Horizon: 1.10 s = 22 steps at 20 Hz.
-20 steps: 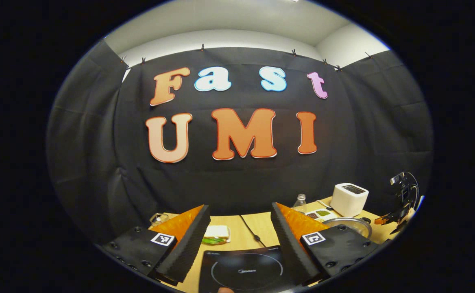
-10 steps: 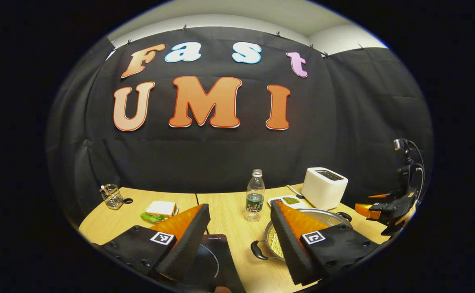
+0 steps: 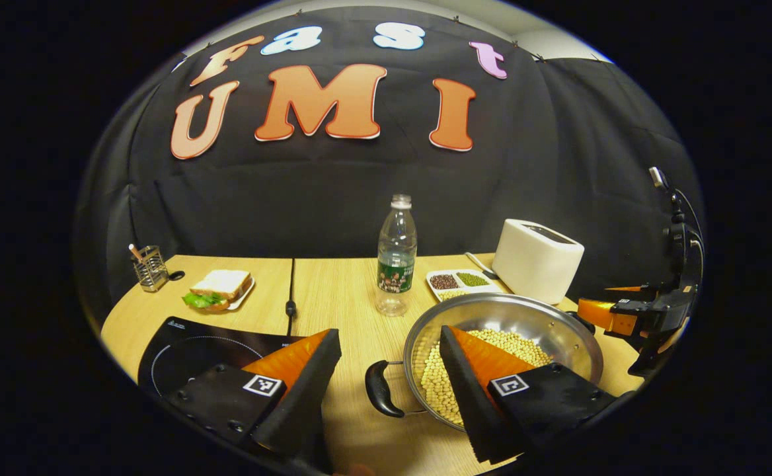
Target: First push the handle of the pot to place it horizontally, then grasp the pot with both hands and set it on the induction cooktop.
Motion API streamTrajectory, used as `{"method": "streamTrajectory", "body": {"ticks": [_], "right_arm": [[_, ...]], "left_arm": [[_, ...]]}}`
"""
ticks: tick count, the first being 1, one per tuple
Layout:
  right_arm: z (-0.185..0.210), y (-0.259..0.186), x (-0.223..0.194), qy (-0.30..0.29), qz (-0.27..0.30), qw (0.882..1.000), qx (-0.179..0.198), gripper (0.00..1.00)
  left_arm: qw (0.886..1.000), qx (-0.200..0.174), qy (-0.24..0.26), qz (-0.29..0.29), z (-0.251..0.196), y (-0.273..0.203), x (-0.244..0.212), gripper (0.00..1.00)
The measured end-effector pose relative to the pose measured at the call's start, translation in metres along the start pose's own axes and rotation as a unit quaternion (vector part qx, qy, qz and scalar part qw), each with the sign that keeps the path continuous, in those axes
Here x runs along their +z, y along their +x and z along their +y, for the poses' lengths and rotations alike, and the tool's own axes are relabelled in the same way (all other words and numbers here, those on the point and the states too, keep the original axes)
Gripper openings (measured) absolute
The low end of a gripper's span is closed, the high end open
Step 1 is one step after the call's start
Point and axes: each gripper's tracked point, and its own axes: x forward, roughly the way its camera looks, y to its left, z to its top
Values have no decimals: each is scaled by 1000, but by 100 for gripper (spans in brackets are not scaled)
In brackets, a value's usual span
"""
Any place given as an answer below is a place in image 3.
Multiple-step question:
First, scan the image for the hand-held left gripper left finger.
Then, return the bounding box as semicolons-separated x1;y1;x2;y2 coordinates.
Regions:
165;328;343;465

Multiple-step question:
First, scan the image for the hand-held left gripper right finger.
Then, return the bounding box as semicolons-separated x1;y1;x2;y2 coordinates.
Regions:
438;324;635;465

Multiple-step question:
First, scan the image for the steel pot with beans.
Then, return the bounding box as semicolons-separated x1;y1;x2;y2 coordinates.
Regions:
364;292;605;434

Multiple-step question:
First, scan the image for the black induction cooktop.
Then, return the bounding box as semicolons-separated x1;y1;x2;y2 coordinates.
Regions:
136;315;308;401

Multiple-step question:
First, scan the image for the white toaster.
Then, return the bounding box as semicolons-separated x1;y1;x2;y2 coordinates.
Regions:
491;218;586;306

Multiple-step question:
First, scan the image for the white sandwich plate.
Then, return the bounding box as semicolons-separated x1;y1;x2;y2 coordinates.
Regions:
225;278;257;313

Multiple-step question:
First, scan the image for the white divided bean tray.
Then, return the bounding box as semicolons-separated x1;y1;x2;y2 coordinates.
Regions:
425;268;503;302

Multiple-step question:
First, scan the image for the sandwich with lettuce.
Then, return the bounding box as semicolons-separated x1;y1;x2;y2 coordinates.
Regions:
182;268;254;311

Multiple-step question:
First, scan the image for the black backdrop cloth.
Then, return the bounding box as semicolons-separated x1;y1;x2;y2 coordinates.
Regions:
72;5;705;335

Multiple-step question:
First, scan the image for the clear plastic water bottle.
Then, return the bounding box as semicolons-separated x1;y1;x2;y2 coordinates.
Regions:
375;193;419;318

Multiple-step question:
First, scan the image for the metal mesh utensil holder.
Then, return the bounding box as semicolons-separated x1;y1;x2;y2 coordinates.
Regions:
128;243;171;294

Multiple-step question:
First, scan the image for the black cable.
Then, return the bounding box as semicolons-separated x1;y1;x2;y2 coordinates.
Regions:
284;258;297;337

